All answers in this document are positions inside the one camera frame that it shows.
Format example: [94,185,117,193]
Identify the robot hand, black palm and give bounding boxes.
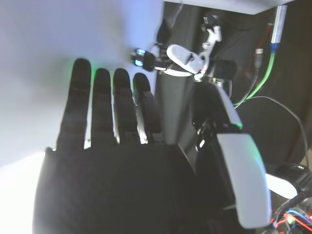
[31,58,273,234]

